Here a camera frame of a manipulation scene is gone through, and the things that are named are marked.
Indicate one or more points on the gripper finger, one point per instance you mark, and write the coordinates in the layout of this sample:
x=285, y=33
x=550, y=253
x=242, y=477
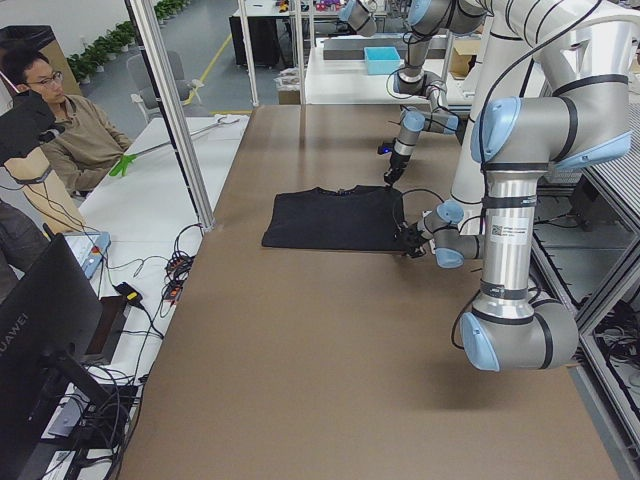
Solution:
x=415, y=252
x=391, y=176

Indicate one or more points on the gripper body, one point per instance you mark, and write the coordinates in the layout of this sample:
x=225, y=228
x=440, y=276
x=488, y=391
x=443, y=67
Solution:
x=414, y=236
x=397, y=162

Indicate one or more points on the black printed t-shirt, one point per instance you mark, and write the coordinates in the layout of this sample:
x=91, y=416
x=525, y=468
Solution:
x=363, y=218

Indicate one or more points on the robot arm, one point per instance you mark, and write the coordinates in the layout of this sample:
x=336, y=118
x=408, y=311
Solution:
x=425, y=90
x=504, y=327

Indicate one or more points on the blue plastic bin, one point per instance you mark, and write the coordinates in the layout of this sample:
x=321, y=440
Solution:
x=382, y=60

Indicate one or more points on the green-tipped reaching tool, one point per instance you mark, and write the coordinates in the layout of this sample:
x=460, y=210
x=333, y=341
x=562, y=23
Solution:
x=120, y=168

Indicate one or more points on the power strip with orange plugs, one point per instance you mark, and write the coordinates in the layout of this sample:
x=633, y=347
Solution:
x=177, y=271

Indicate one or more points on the grey office chair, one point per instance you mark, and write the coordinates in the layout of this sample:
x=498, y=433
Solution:
x=147, y=96

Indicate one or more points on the black power adapter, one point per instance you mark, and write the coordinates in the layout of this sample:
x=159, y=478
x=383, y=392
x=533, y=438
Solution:
x=132, y=295

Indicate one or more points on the man in beige sweater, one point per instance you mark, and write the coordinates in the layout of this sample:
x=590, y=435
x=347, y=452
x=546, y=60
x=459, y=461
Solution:
x=90, y=145

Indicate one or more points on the teach pendant with red button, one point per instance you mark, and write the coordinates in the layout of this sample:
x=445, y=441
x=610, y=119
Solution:
x=90, y=249

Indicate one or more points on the black Huawei monitor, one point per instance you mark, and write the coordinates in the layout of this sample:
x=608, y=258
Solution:
x=47, y=322

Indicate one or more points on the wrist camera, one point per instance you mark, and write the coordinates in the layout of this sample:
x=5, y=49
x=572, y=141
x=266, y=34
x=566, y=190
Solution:
x=403, y=233
x=384, y=148

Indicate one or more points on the aluminium frame post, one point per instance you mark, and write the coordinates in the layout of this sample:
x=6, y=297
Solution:
x=151, y=44

